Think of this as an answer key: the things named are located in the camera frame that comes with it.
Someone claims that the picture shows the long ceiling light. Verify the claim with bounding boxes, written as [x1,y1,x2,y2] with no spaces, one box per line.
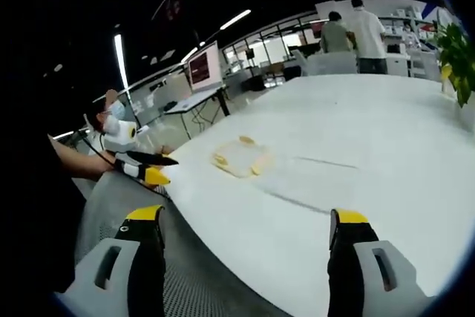
[113,33,131,91]
[220,9,252,31]

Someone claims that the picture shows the person's dark clothing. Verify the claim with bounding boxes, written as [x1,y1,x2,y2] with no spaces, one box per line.
[0,101,88,295]

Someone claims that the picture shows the white side table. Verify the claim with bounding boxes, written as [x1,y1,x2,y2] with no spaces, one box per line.
[163,85,232,140]

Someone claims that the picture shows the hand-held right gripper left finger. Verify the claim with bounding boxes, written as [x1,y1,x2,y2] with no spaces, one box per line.
[55,204,167,317]

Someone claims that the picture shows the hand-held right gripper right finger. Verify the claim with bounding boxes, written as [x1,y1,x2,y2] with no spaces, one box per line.
[326,208,439,317]

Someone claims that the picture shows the white storage shelves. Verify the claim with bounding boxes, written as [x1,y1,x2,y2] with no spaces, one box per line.
[378,4,443,81]

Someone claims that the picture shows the green potted plant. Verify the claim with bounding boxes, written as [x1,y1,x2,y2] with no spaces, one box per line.
[434,22,475,108]

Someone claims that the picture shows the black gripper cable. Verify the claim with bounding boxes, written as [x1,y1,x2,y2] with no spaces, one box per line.
[75,128,117,166]

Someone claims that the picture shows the computer monitor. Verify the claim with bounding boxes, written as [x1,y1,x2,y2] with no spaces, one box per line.
[186,40,224,96]

